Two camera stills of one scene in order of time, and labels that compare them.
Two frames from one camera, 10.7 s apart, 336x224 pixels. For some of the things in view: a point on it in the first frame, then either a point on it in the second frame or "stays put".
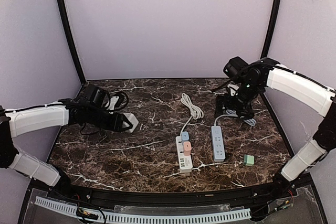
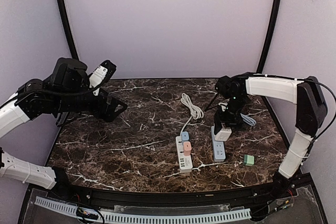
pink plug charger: x=187 y=148 stays put
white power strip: x=185 y=162 stays put
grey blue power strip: x=219 y=152 stays put
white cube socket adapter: x=132 y=118 to x=223 y=134
